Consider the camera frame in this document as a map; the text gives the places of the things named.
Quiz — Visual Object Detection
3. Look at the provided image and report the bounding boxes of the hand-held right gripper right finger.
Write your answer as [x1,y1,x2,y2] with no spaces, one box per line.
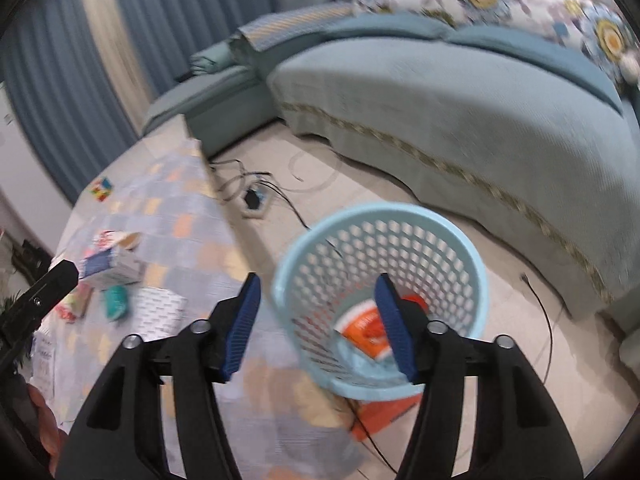
[374,273,586,480]

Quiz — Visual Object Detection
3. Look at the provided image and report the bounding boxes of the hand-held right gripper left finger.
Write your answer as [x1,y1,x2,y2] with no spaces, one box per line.
[55,272,263,480]

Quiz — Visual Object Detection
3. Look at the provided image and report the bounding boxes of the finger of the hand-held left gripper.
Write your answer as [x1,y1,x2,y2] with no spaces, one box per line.
[0,259,80,343]

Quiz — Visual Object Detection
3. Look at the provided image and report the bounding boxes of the orange snack packet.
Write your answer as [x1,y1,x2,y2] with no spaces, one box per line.
[334,300,397,361]

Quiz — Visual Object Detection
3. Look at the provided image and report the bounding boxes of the light blue plastic basket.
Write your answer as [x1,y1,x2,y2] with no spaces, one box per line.
[271,201,488,402]

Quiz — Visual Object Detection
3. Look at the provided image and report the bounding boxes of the person's left hand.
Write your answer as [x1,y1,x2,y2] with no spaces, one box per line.
[27,384,69,467]

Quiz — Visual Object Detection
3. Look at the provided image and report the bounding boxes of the white paper sheet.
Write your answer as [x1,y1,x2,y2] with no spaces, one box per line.
[31,329,57,403]

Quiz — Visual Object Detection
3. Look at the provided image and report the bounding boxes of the pink yellow packet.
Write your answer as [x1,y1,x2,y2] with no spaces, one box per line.
[54,284,94,324]

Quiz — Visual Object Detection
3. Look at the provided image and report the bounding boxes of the black object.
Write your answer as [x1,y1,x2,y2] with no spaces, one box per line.
[11,239,55,281]

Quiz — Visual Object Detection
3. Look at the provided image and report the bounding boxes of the blue white box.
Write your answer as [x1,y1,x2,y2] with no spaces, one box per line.
[76,246,147,292]

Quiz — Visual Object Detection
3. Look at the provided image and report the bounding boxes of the teal small packet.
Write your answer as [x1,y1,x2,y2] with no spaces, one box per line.
[101,284,132,322]

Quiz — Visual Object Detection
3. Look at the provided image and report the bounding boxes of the white striped packet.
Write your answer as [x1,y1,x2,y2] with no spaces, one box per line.
[131,286,189,345]

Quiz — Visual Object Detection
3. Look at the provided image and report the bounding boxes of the red white carton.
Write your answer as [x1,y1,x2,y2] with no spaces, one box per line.
[91,229,144,255]

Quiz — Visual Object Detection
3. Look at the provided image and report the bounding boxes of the orange flat box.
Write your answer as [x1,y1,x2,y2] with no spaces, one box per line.
[350,392,426,443]

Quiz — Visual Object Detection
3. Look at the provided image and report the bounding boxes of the checked grey orange tablecloth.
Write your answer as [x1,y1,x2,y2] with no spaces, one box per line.
[32,139,362,480]

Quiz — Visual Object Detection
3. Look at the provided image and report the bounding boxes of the colourful puzzle cube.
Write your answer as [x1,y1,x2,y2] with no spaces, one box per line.
[89,176,116,203]

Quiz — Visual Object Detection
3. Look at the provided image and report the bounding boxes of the white power strip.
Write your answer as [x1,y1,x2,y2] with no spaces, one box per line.
[241,184,274,219]

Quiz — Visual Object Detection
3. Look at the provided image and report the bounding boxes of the blue curtain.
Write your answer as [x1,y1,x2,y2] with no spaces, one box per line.
[107,0,285,98]
[0,0,148,203]

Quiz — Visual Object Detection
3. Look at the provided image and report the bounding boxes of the teal sofa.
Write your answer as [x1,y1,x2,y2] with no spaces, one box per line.
[142,0,640,321]

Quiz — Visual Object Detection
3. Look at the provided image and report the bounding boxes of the beige sheer curtain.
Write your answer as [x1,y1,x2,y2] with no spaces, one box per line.
[75,0,163,108]

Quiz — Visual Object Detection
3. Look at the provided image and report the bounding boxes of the striped blue yellow throw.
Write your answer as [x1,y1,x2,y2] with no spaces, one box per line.
[236,1,355,54]

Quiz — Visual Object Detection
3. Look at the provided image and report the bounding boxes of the white plush ball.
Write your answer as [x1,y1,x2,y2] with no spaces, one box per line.
[620,52,640,85]

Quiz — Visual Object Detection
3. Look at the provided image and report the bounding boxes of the floral cushion with yellow circles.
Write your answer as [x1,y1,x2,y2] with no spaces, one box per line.
[552,0,638,88]

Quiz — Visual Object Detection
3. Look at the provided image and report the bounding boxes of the black cable with plug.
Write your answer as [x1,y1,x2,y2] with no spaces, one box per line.
[520,272,554,388]

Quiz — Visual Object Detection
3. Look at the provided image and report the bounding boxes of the grey cable loop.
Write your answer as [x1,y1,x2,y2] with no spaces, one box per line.
[289,151,342,194]

